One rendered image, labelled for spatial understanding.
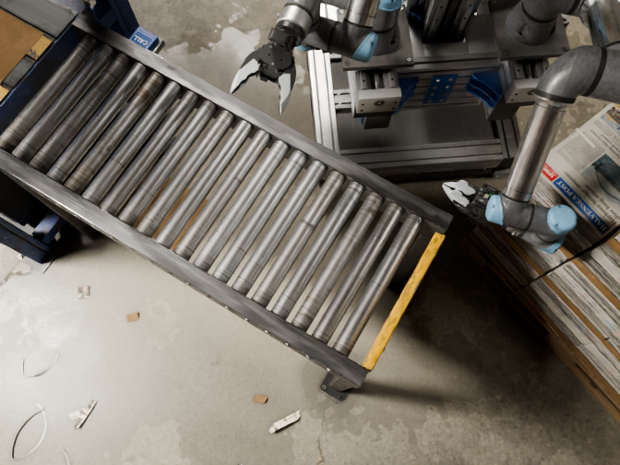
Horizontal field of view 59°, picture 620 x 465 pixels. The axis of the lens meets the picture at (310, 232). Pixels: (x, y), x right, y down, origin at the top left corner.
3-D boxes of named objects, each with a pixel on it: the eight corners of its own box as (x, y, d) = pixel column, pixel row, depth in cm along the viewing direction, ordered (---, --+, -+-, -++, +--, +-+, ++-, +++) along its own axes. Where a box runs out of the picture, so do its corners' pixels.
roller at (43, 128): (120, 54, 179) (115, 44, 174) (27, 169, 166) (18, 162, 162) (108, 47, 179) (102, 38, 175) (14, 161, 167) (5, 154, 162)
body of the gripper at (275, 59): (283, 92, 129) (302, 51, 132) (287, 73, 120) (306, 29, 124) (253, 79, 128) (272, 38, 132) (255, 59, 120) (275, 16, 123)
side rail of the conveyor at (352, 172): (444, 227, 170) (454, 215, 158) (436, 242, 168) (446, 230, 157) (94, 35, 189) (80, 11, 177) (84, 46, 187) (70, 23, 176)
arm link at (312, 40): (326, 62, 143) (327, 34, 132) (285, 48, 144) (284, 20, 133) (336, 37, 145) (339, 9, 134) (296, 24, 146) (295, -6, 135)
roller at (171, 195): (238, 119, 172) (236, 112, 167) (149, 244, 160) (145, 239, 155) (225, 112, 173) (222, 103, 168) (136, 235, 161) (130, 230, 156)
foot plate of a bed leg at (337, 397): (360, 375, 222) (361, 375, 221) (342, 408, 219) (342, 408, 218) (331, 359, 224) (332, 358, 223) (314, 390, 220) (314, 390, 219)
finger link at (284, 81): (291, 123, 125) (287, 85, 127) (293, 111, 119) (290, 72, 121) (277, 123, 125) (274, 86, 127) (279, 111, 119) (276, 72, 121)
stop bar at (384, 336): (446, 237, 156) (447, 235, 154) (371, 373, 145) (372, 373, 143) (435, 232, 157) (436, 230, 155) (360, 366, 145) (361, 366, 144)
